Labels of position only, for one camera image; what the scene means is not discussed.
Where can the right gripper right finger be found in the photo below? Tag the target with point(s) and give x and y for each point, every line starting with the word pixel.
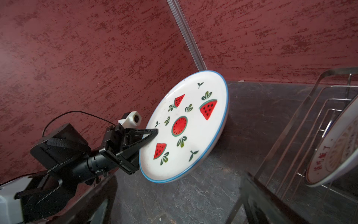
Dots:
pixel 263 207

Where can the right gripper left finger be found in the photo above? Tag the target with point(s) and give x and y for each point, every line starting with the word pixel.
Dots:
pixel 95 207

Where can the left aluminium corner post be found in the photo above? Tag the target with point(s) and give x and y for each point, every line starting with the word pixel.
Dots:
pixel 187 34

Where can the steel wire dish rack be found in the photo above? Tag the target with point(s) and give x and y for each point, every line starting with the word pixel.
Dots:
pixel 303 114

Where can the orange sunburst white plate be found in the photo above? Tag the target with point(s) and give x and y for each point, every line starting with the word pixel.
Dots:
pixel 337 153

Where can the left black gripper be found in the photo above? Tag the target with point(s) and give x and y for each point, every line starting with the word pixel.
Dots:
pixel 122 145

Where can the watermelon plate blue rim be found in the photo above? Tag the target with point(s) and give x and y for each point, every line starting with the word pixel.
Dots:
pixel 190 120

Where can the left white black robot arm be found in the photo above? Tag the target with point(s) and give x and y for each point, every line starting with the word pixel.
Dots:
pixel 68 162

